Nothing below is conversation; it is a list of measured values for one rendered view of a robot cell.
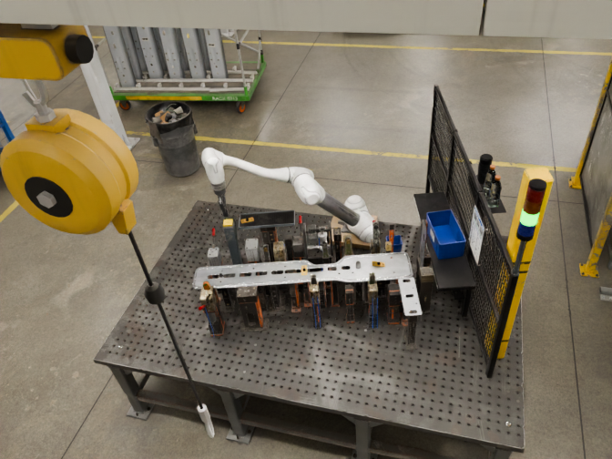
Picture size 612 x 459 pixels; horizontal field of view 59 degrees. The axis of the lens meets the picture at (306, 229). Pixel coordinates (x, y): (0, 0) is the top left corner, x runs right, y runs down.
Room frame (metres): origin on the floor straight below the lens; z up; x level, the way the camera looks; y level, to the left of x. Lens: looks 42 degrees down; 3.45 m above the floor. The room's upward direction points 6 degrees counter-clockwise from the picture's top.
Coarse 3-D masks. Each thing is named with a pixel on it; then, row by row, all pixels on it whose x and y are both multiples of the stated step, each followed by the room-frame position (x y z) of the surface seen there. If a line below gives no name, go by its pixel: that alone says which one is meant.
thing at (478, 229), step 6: (474, 204) 2.29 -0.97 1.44; (474, 210) 2.27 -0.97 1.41; (474, 216) 2.26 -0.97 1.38; (480, 216) 2.17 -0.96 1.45; (474, 222) 2.24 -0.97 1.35; (480, 222) 2.16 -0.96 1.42; (474, 228) 2.23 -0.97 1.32; (480, 228) 2.14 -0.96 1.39; (474, 234) 2.21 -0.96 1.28; (480, 234) 2.13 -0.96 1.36; (468, 240) 2.29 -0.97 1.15; (474, 240) 2.19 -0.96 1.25; (480, 240) 2.11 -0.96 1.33; (474, 246) 2.18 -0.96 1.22; (480, 246) 2.10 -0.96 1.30; (474, 252) 2.16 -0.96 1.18; (480, 252) 2.08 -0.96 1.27; (474, 258) 2.14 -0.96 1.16
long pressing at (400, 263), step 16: (352, 256) 2.42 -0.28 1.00; (368, 256) 2.41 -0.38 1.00; (384, 256) 2.39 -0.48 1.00; (400, 256) 2.38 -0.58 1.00; (208, 272) 2.42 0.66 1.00; (224, 272) 2.41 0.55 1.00; (240, 272) 2.39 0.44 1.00; (320, 272) 2.31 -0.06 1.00; (336, 272) 2.30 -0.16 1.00; (368, 272) 2.27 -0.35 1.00; (384, 272) 2.25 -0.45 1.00; (400, 272) 2.24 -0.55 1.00
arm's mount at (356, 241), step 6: (372, 216) 3.08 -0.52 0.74; (336, 222) 3.06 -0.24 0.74; (342, 234) 2.92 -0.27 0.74; (348, 234) 2.91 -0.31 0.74; (354, 234) 2.91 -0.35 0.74; (330, 240) 2.87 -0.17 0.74; (342, 240) 2.85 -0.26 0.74; (354, 240) 2.84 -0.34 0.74; (360, 240) 2.83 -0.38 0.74; (354, 246) 2.81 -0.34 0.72; (360, 246) 2.79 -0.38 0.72; (366, 246) 2.78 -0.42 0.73
